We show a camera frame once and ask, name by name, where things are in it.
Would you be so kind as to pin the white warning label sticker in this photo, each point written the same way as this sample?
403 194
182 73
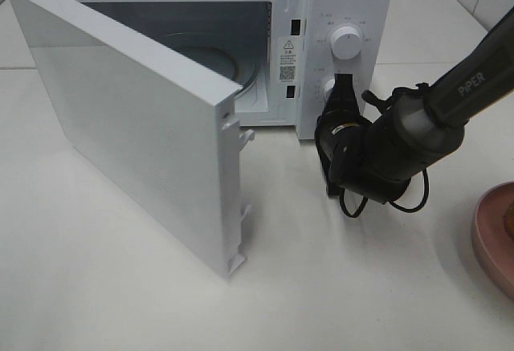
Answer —
288 54

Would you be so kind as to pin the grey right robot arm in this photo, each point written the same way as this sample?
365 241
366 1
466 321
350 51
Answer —
417 126

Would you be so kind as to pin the pink round plate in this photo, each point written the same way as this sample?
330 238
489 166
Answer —
492 246

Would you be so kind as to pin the glass microwave turntable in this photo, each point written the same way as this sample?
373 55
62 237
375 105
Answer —
234 60

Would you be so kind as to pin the white microwave oven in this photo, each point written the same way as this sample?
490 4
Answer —
259 24

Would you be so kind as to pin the white microwave knob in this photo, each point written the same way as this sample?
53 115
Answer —
326 89
346 41

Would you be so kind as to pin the white lower microwave knob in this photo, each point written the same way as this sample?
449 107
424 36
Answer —
326 89

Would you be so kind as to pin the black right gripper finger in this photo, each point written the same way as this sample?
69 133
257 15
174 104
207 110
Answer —
342 96

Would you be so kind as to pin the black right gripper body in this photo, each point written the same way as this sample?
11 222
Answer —
340 146

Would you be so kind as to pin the burger with lettuce and tomato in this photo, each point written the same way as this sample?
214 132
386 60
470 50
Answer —
509 221

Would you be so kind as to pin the white upper microwave knob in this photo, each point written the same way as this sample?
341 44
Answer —
346 41

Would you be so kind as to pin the white microwave door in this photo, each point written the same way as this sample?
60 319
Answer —
159 125

